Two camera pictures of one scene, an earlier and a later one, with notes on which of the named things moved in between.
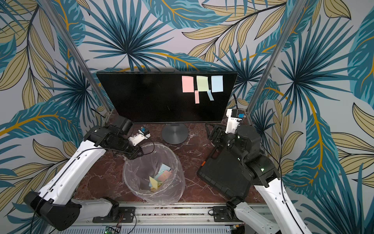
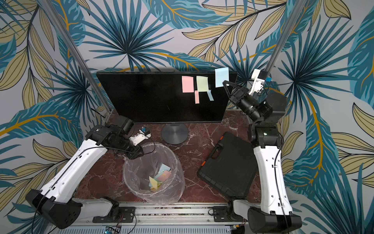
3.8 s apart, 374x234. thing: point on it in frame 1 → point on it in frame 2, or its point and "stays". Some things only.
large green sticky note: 202,83 stays
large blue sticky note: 217,84 → 221,75
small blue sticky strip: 210,95 stays
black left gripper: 134,154 stays
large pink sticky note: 187,84 stays
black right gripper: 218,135 → 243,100
